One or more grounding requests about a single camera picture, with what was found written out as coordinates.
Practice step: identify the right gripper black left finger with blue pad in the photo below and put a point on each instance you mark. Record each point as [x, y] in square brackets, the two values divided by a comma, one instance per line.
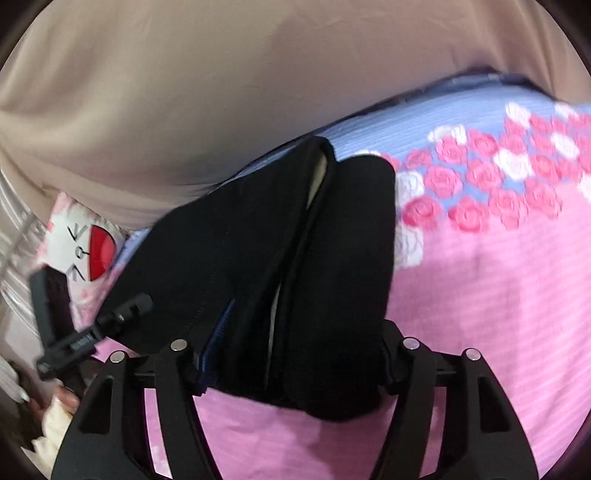
[137, 403]

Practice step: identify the black pants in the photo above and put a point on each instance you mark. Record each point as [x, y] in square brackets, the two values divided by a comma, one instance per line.
[281, 279]

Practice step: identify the person hand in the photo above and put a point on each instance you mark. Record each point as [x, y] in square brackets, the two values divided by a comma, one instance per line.
[68, 398]

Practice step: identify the white cat face pillow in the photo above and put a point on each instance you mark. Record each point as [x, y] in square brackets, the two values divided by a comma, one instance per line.
[83, 246]

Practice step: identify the beige curtain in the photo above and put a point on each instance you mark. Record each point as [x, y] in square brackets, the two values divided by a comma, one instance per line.
[135, 107]

